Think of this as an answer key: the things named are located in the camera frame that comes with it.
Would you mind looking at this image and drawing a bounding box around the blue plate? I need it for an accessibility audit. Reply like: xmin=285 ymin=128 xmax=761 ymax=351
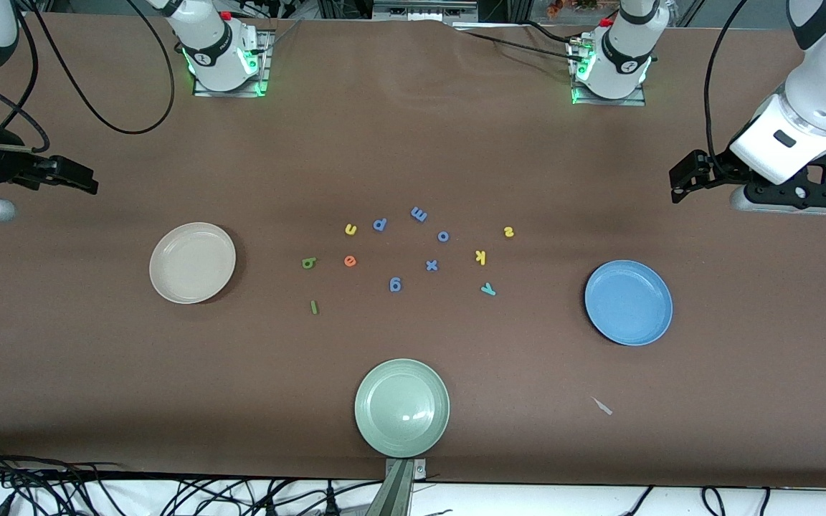
xmin=584 ymin=259 xmax=673 ymax=347

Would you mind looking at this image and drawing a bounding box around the beige brown plate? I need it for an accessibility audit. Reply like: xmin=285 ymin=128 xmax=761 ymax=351
xmin=149 ymin=222 xmax=237 ymax=305

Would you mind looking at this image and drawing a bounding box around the orange background object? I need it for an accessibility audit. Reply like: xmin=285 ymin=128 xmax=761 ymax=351
xmin=546 ymin=0 xmax=600 ymax=19

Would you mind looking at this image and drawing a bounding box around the brown table cover sheet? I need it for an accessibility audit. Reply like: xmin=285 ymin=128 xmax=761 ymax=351
xmin=0 ymin=13 xmax=826 ymax=489

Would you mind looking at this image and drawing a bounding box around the grey power strip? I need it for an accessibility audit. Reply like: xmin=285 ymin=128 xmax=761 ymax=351
xmin=372 ymin=0 xmax=480 ymax=22

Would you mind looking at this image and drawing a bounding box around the green plate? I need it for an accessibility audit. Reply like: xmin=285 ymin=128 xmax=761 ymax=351
xmin=354 ymin=358 xmax=451 ymax=459

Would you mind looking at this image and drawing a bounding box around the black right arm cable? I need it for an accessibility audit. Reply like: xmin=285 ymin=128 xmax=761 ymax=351
xmin=0 ymin=0 xmax=176 ymax=155

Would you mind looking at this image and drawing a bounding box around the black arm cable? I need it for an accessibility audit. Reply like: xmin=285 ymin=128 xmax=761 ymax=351
xmin=703 ymin=0 xmax=752 ymax=180
xmin=0 ymin=0 xmax=176 ymax=155

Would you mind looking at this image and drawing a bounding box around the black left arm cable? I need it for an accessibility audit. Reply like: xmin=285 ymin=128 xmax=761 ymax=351
xmin=703 ymin=0 xmax=752 ymax=180

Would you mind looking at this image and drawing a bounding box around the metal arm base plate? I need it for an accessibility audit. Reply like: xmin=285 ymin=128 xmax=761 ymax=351
xmin=193 ymin=30 xmax=274 ymax=98
xmin=569 ymin=36 xmax=647 ymax=107

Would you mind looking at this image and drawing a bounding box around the black table cable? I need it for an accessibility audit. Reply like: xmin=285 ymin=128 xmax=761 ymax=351
xmin=456 ymin=27 xmax=587 ymax=64

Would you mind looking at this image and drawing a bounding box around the grey metal mounting post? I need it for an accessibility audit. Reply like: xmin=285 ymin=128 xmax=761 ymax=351
xmin=366 ymin=457 xmax=428 ymax=516

